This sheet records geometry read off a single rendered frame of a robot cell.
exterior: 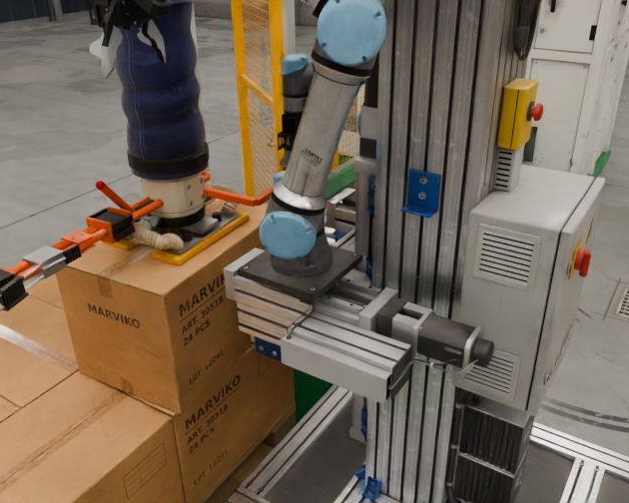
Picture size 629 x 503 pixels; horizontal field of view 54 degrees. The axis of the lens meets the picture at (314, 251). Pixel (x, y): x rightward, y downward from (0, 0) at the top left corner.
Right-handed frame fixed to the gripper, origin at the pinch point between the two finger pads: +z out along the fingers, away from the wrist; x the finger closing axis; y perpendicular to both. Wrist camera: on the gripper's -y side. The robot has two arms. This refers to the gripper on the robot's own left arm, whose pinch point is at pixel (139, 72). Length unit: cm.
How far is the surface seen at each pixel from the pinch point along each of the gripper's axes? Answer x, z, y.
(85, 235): -1, 43, 29
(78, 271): -4, 59, 40
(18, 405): 16, 98, 54
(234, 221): -46, 55, 20
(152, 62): -27.2, 5.4, 25.5
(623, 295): -236, 152, -78
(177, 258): -20, 56, 18
